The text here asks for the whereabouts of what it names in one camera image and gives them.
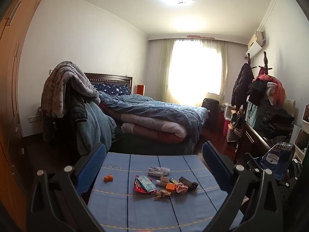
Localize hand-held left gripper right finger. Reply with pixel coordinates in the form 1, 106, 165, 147
201, 141, 286, 232

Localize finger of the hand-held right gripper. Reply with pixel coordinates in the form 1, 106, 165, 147
244, 152, 265, 174

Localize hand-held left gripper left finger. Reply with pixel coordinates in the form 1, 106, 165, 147
26, 142, 108, 232

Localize small black box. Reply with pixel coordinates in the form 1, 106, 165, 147
179, 176, 199, 189

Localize red foil wrapper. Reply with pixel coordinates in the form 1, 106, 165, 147
134, 175, 155, 194

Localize green white packet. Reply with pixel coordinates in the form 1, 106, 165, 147
136, 175, 157, 192

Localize dark wooden cabinet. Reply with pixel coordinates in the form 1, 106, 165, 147
235, 121, 274, 165

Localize white storage bins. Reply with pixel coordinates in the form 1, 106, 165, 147
290, 123, 309, 162

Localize striped bag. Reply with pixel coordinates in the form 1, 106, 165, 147
228, 115, 244, 142

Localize dark folded clothes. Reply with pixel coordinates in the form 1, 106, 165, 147
259, 109, 295, 138

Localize blue fleece blanket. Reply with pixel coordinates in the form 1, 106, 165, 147
77, 100, 117, 156

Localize red storage box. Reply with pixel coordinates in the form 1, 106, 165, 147
218, 110, 232, 137

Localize teal printed bag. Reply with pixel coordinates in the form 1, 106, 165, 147
245, 101, 262, 128

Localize black suitcase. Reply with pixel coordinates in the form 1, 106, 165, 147
201, 98, 220, 129

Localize white plastic container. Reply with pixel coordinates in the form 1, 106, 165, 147
223, 103, 236, 120

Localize black padded jacket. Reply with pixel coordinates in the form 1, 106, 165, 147
43, 97, 88, 143

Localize bed with grey skirt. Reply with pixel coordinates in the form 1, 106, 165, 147
110, 126, 201, 155

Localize brown crumpled paper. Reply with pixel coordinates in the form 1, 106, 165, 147
154, 189, 172, 201

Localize blue striped tablecloth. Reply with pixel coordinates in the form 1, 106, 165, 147
87, 152, 244, 232

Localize folded pink red quilt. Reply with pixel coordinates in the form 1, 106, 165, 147
121, 112, 189, 145

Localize black garment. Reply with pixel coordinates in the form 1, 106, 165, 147
246, 78, 268, 105

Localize black hanging coat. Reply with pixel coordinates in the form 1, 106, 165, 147
231, 63, 255, 108

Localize blue star-print pillow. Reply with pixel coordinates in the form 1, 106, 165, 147
91, 83, 132, 96

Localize grey patterned blanket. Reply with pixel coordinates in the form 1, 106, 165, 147
41, 61, 101, 119

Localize dark wooden headboard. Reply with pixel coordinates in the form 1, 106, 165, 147
83, 72, 133, 95

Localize wooden coat rack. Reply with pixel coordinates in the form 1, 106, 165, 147
244, 54, 257, 69
258, 51, 273, 76

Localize sheer white curtain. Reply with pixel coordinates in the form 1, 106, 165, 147
158, 39, 228, 107

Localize wooden wardrobe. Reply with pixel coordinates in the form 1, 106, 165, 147
0, 0, 55, 232

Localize white air conditioner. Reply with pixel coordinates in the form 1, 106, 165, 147
245, 30, 267, 60

